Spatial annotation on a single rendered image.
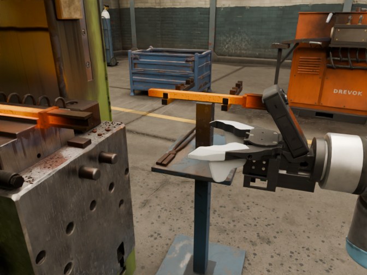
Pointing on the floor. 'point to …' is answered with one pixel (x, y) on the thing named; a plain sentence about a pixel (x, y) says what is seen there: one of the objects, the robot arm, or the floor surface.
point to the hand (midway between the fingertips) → (199, 133)
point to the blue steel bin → (169, 69)
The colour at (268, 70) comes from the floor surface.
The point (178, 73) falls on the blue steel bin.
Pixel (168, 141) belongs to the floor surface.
